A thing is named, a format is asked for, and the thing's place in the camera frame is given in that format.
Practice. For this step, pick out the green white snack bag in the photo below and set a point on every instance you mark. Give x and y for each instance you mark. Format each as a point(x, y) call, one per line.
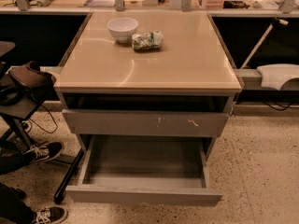
point(148, 40)

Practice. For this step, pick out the grey top drawer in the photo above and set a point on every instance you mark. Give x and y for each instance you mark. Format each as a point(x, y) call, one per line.
point(148, 123)

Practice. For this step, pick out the black headphones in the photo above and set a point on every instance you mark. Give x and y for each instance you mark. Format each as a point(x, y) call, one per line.
point(9, 96)

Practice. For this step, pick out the white pole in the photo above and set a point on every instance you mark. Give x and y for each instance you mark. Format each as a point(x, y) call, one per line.
point(262, 39)

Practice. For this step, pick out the grey drawer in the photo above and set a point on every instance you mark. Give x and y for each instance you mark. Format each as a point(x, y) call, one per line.
point(148, 123)
point(145, 170)

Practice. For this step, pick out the black sneaker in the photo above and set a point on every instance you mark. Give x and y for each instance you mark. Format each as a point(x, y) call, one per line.
point(46, 152)
point(50, 215)

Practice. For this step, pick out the black sneaker upper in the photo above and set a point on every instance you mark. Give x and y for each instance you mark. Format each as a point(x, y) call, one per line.
point(46, 152)

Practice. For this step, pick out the black sneaker lower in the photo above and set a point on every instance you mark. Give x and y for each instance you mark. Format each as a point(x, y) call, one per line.
point(50, 215)

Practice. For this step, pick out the white ceramic bowl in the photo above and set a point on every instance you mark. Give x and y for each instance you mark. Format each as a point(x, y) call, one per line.
point(122, 29)

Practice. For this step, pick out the grey drawer cabinet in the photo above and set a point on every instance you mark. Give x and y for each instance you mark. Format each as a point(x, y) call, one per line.
point(189, 73)

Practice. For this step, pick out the black VR headset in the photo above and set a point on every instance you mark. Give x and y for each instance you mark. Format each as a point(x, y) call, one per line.
point(32, 82)

